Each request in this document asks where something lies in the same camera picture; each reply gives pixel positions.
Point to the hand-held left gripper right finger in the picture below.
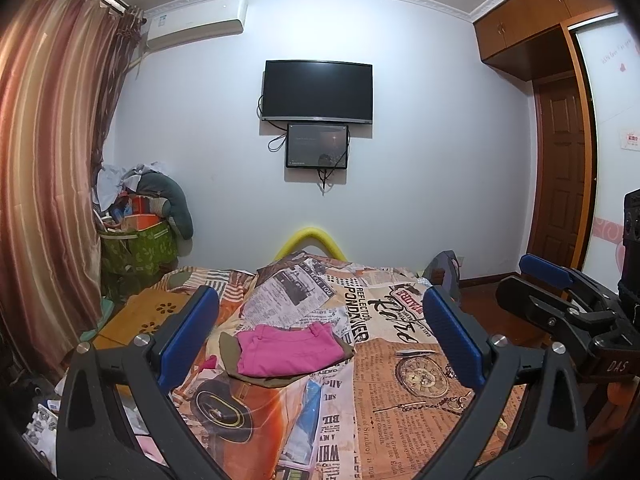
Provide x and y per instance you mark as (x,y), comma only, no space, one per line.
(452,340)

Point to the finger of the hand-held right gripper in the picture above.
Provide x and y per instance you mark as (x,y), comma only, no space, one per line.
(530,300)
(545,267)

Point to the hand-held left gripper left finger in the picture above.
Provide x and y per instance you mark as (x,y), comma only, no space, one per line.
(187,335)

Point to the pink pants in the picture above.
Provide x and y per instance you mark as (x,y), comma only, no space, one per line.
(285,352)

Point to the olive green pants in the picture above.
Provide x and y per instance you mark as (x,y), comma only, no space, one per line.
(227,355)

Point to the wooden lap table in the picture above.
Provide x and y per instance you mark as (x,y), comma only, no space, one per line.
(145,310)

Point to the printed newspaper-pattern blanket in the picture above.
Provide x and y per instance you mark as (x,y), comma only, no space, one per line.
(400,410)

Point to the green patterned storage bag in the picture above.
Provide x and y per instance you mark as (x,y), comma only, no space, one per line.
(140,252)

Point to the brown wooden door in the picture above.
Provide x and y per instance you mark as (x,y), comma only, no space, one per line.
(560,170)

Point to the orange box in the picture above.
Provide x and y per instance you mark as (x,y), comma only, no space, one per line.
(142,221)

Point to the grey plush pillow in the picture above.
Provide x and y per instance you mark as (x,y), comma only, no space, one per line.
(177,205)

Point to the white sliding wardrobe door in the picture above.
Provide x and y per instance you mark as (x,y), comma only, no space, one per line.
(610,135)

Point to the yellow foam tube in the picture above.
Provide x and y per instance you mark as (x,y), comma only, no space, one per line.
(310,232)

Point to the pale crumpled cloth pile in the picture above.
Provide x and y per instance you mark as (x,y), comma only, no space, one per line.
(112,180)

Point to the striped brown curtain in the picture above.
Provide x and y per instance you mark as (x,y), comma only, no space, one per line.
(50,160)

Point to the wooden overhead cabinet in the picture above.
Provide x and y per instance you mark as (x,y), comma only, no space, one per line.
(525,25)

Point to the white air conditioner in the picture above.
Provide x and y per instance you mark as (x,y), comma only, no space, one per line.
(195,22)

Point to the small black wall monitor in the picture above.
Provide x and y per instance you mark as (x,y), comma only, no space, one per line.
(315,145)

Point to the black wall television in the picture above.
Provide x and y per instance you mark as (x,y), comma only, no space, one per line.
(317,90)

